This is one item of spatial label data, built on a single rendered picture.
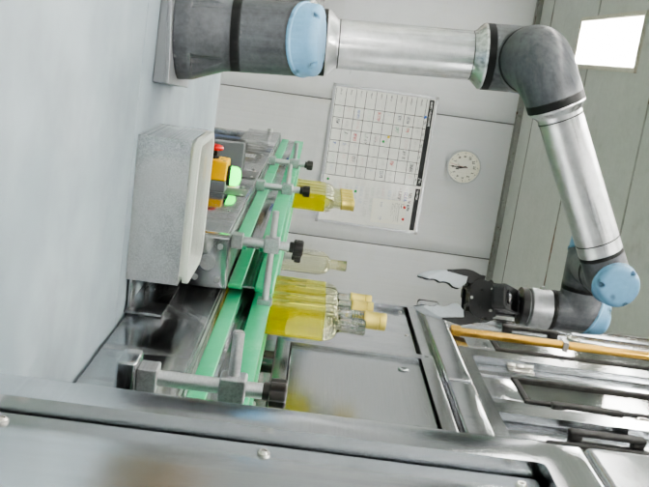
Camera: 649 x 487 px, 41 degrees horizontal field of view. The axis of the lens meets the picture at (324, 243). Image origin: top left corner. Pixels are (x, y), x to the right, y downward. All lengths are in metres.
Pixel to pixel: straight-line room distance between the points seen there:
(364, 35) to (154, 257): 0.53
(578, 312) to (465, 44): 0.53
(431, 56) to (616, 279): 0.49
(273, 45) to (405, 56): 0.27
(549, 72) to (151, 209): 0.66
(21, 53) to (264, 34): 0.64
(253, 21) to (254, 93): 6.10
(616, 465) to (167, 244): 0.81
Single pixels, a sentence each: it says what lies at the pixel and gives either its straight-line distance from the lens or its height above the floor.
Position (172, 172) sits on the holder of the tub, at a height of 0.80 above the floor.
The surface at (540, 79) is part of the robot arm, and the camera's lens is 1.44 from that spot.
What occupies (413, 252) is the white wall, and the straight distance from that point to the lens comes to 7.68.
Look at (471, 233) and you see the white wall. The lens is 7.71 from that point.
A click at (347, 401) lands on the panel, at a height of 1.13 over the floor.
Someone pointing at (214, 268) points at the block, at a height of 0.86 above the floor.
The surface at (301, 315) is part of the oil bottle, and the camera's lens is 1.56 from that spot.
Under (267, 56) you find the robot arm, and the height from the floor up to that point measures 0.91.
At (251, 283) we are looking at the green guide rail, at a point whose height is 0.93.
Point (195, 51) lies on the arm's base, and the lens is 1.37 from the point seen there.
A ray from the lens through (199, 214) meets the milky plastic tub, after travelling 1.46.
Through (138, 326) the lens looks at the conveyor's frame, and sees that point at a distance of 1.30.
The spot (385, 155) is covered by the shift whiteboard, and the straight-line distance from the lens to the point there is 7.49.
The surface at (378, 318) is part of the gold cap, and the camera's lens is 1.64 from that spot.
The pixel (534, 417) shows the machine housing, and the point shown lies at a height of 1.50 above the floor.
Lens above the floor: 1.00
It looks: 2 degrees up
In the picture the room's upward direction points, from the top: 98 degrees clockwise
